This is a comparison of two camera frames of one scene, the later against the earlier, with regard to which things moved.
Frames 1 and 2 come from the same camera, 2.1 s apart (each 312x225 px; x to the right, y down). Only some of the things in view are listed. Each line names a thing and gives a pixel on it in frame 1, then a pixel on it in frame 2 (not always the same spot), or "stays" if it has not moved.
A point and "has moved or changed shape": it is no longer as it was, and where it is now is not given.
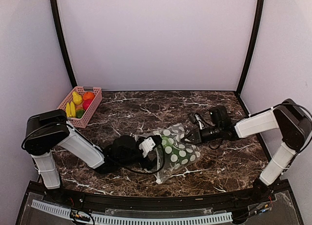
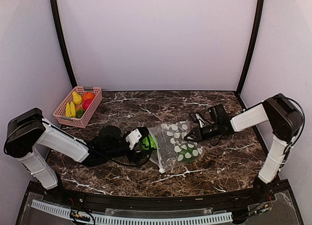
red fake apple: x=86 y=103 stays
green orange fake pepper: x=79 y=113 stays
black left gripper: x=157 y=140 to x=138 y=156
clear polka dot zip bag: x=179 y=152 has moved or changed shape
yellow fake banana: x=70 y=109 stays
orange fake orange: x=88 y=95 stays
